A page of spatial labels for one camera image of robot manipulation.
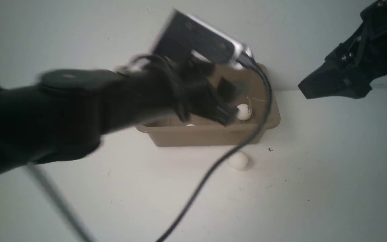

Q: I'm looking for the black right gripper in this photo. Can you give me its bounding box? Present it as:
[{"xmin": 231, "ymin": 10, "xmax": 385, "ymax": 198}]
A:
[{"xmin": 298, "ymin": 0, "xmax": 387, "ymax": 99}]

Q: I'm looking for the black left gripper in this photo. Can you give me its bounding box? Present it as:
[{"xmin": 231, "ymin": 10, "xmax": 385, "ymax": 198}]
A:
[{"xmin": 140, "ymin": 55, "xmax": 240, "ymax": 126}]

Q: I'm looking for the tan plastic bin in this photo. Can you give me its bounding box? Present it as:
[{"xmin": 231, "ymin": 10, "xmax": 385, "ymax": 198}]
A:
[{"xmin": 136, "ymin": 66, "xmax": 267, "ymax": 147}]

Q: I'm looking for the white front ball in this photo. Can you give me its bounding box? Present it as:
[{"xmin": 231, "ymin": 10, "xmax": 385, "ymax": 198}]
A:
[{"xmin": 227, "ymin": 151, "xmax": 249, "ymax": 171}]

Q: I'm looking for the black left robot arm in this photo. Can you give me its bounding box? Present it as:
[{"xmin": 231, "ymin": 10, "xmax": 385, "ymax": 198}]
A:
[{"xmin": 0, "ymin": 54, "xmax": 240, "ymax": 174}]

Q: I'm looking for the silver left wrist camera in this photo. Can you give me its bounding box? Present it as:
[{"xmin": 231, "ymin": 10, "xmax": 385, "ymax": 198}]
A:
[{"xmin": 152, "ymin": 9, "xmax": 254, "ymax": 70}]

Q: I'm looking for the black left camera cable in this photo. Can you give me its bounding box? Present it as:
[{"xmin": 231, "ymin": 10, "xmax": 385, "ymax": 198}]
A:
[{"xmin": 26, "ymin": 54, "xmax": 274, "ymax": 242}]

